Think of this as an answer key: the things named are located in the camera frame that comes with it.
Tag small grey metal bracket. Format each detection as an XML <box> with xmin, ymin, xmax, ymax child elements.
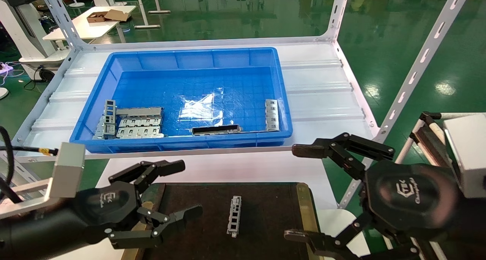
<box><xmin>92</xmin><ymin>115</ymin><xmax>106</xmax><ymax>140</ymax></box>

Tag grey upright perforated bracket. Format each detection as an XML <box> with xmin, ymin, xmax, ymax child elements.
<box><xmin>104</xmin><ymin>99</ymin><xmax>117</xmax><ymax>135</ymax></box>

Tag white background table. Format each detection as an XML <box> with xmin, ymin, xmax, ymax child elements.
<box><xmin>43</xmin><ymin>5</ymin><xmax>136</xmax><ymax>45</ymax></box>

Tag white tube frame cart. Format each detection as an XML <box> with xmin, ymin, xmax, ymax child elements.
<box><xmin>395</xmin><ymin>112</ymin><xmax>486</xmax><ymax>165</ymax></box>

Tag open cardboard box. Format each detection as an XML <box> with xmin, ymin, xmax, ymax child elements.
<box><xmin>87</xmin><ymin>9</ymin><xmax>131</xmax><ymax>24</ymax></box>

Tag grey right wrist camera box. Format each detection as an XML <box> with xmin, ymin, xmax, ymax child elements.
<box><xmin>443</xmin><ymin>113</ymin><xmax>486</xmax><ymax>199</ymax></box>

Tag black container tray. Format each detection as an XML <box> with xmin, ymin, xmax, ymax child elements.
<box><xmin>121</xmin><ymin>182</ymin><xmax>323</xmax><ymax>260</ymax></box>

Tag black floor cable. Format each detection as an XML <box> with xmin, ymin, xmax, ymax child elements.
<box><xmin>24</xmin><ymin>65</ymin><xmax>56</xmax><ymax>91</ymax></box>

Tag white desk with legs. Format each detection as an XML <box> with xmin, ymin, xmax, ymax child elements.
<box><xmin>118</xmin><ymin>0</ymin><xmax>172</xmax><ymax>29</ymax></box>

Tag silver slotted metal bracket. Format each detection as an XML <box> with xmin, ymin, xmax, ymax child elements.
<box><xmin>265</xmin><ymin>99</ymin><xmax>280</xmax><ymax>132</ymax></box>

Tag blue plastic bin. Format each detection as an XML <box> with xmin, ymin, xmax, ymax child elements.
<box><xmin>69</xmin><ymin>47</ymin><xmax>294</xmax><ymax>153</ymax></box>

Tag black camera cable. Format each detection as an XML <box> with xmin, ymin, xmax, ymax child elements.
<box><xmin>0</xmin><ymin>145</ymin><xmax>60</xmax><ymax>156</ymax></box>

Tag white background machine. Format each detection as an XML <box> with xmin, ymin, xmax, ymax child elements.
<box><xmin>0</xmin><ymin>0</ymin><xmax>71</xmax><ymax>69</ymax></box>

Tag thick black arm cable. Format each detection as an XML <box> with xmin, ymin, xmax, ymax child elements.
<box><xmin>0</xmin><ymin>126</ymin><xmax>23</xmax><ymax>205</ymax></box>

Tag clear plastic film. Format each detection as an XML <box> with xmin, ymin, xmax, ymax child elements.
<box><xmin>178</xmin><ymin>92</ymin><xmax>225</xmax><ymax>128</ymax></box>

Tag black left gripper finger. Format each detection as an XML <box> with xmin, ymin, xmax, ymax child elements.
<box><xmin>104</xmin><ymin>204</ymin><xmax>204</xmax><ymax>250</ymax></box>
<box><xmin>108</xmin><ymin>159</ymin><xmax>186</xmax><ymax>194</ymax></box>

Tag silver bracket with square holes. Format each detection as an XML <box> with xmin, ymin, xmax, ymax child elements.
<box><xmin>226</xmin><ymin>195</ymin><xmax>243</xmax><ymax>238</ymax></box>

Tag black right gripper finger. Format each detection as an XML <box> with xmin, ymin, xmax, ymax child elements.
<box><xmin>284</xmin><ymin>211</ymin><xmax>419</xmax><ymax>260</ymax></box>
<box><xmin>292</xmin><ymin>133</ymin><xmax>396</xmax><ymax>181</ymax></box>

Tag dark long metal bracket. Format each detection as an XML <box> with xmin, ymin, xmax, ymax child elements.
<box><xmin>191</xmin><ymin>124</ymin><xmax>242</xmax><ymax>136</ymax></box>

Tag white slotted metal shelf rack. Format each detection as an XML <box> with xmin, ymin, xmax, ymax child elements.
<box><xmin>0</xmin><ymin>0</ymin><xmax>473</xmax><ymax>210</ymax></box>

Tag white power strip cables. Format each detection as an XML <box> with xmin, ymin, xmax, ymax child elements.
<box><xmin>0</xmin><ymin>62</ymin><xmax>24</xmax><ymax>77</ymax></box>

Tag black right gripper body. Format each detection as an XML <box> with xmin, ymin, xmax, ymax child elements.
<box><xmin>359</xmin><ymin>161</ymin><xmax>462</xmax><ymax>241</ymax></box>

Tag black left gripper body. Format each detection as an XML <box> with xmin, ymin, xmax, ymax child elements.
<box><xmin>74</xmin><ymin>180</ymin><xmax>144</xmax><ymax>239</ymax></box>

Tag black tube bracket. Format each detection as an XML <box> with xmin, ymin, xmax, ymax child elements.
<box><xmin>409</xmin><ymin>111</ymin><xmax>454</xmax><ymax>168</ymax></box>

